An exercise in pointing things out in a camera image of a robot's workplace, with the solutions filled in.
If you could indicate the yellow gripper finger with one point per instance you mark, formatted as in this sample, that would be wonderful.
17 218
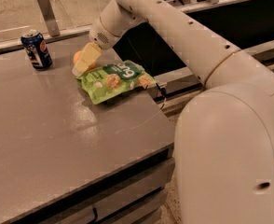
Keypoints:
93 51

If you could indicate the orange fruit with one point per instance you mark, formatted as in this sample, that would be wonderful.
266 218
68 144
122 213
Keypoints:
83 63

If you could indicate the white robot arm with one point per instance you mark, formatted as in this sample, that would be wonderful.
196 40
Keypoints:
224 137

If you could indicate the green snack bag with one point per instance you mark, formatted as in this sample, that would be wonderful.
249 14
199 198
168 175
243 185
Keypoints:
106 82

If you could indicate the blue Pepsi soda can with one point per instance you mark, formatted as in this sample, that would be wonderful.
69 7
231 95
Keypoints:
36 49

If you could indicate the grey drawer cabinet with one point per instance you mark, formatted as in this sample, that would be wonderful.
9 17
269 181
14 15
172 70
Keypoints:
130 196

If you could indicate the metal railing post left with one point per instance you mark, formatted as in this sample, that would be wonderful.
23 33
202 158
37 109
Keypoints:
49 17

